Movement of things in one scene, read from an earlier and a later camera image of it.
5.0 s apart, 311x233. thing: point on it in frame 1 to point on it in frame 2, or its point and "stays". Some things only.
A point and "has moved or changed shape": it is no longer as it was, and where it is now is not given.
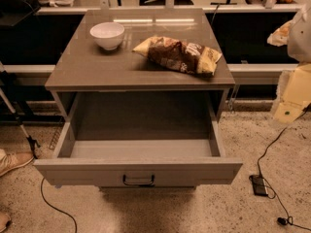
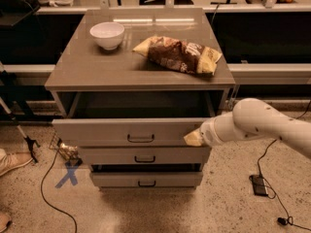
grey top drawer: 141,138 has moved or changed shape
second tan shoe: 4,218 stays
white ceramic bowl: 109,35 stays
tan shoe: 12,160 stays
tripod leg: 34,146 to 30,143
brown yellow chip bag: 179,55 stays
